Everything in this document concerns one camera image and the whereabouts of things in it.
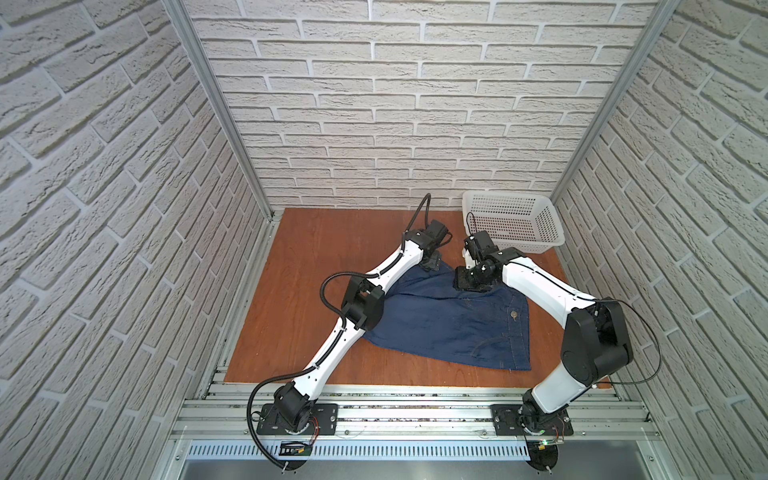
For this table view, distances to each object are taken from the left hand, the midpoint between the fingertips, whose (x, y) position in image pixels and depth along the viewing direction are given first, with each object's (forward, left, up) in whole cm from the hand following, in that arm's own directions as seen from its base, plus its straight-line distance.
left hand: (426, 257), depth 105 cm
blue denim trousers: (-23, +3, +3) cm, 24 cm away
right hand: (-16, -8, +8) cm, 20 cm away
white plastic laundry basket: (+17, -41, 0) cm, 44 cm away
